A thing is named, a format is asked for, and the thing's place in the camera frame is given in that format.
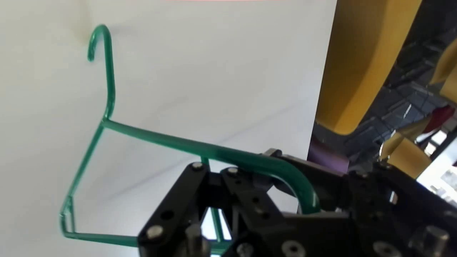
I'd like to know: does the green wire hanger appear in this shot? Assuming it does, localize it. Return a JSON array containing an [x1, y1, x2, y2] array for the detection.
[[58, 23, 321, 250]]

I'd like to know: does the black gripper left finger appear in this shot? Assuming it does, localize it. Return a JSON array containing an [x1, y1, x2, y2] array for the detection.
[[136, 162, 286, 257]]

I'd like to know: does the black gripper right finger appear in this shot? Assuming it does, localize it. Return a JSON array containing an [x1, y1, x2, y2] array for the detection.
[[262, 148, 457, 257]]

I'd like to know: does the yellow plastic chair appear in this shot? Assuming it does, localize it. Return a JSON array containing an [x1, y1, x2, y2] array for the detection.
[[315, 0, 424, 136]]

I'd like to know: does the white rectangular table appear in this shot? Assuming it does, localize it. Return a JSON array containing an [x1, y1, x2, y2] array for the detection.
[[0, 0, 339, 257]]

